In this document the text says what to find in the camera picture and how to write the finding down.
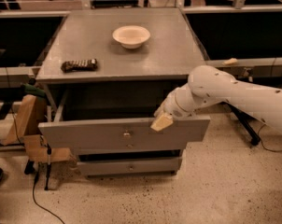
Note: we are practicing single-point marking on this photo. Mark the black tripod leg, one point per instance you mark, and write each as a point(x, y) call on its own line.
point(48, 167)

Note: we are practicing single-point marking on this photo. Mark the green clamp handle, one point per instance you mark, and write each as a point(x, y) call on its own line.
point(33, 90)

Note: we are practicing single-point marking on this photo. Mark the grey bottom drawer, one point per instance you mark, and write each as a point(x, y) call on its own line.
point(124, 167)

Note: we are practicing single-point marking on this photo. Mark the grey drawer cabinet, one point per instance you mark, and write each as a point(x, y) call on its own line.
point(106, 73)

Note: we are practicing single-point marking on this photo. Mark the grey middle drawer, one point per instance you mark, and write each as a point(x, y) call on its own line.
point(131, 147)

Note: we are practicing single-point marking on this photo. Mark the white bowl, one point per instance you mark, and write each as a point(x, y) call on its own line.
point(131, 36)

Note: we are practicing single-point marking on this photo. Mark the grey drawer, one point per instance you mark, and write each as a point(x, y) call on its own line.
point(124, 167)
point(100, 132)
point(131, 147)

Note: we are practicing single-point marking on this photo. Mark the black table leg base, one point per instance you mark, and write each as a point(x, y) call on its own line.
point(242, 117)

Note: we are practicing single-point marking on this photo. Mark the small yellow foam piece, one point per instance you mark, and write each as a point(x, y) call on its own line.
point(230, 61)

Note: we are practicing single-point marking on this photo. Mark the dark striped snack bar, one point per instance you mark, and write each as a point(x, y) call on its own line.
point(79, 65)

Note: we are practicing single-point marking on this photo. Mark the grey top drawer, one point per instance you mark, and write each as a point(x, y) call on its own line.
point(100, 132)

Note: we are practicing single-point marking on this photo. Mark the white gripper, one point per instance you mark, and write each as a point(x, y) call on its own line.
point(172, 105)

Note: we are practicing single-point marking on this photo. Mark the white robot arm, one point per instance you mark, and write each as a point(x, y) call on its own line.
point(208, 86)

